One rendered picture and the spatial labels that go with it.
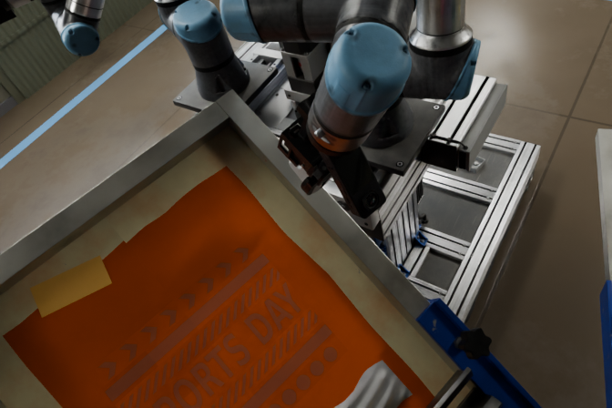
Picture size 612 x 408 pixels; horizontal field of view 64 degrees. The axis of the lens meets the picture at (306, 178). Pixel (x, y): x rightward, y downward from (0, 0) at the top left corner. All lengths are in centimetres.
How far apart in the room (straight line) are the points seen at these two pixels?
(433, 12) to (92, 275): 71
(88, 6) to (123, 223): 56
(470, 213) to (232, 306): 163
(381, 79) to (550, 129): 255
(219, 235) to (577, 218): 204
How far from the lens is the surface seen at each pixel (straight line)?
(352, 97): 45
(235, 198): 82
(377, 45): 46
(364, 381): 82
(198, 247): 80
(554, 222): 256
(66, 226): 81
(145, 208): 82
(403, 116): 109
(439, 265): 213
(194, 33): 128
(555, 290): 236
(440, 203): 231
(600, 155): 148
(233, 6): 59
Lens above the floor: 204
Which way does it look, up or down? 47 degrees down
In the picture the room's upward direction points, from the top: 18 degrees counter-clockwise
